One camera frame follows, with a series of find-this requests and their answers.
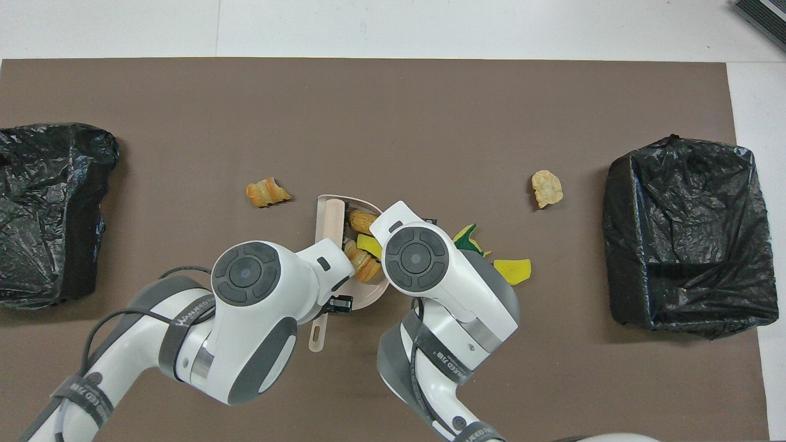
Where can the beige plastic dustpan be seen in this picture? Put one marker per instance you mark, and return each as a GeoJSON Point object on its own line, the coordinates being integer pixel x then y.
{"type": "Point", "coordinates": [368, 294]}

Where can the striped bread chunk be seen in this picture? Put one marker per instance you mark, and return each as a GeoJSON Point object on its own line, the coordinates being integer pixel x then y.
{"type": "Point", "coordinates": [362, 265]}

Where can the small yellow sponge wedge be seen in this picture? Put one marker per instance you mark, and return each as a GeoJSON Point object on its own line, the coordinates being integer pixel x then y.
{"type": "Point", "coordinates": [368, 245]}

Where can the beige hand brush black bristles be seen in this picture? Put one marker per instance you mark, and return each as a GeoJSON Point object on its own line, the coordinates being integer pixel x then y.
{"type": "Point", "coordinates": [333, 221]}

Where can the round brown bread roll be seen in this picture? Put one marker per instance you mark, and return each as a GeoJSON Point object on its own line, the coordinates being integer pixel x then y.
{"type": "Point", "coordinates": [362, 221]}

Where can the striped croissant piece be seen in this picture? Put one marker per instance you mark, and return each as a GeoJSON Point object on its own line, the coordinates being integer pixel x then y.
{"type": "Point", "coordinates": [267, 192]}

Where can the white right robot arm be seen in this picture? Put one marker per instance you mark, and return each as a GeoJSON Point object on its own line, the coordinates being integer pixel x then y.
{"type": "Point", "coordinates": [466, 294]}

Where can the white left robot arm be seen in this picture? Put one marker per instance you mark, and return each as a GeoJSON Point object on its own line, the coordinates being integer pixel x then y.
{"type": "Point", "coordinates": [245, 331]}

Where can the bin with black trash bag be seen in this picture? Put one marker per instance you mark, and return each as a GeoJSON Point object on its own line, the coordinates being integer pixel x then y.
{"type": "Point", "coordinates": [688, 245]}
{"type": "Point", "coordinates": [49, 215]}

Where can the green and yellow sponge piece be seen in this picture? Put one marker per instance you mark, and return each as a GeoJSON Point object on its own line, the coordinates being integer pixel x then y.
{"type": "Point", "coordinates": [468, 238]}

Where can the brown table mat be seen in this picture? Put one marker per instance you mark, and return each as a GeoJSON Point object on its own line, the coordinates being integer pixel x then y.
{"type": "Point", "coordinates": [368, 92]}

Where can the pale flat bread piece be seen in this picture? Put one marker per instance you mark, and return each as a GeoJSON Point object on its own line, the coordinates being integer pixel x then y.
{"type": "Point", "coordinates": [546, 188]}

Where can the dark ribbed device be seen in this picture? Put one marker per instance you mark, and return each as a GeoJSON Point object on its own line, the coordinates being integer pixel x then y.
{"type": "Point", "coordinates": [767, 18]}

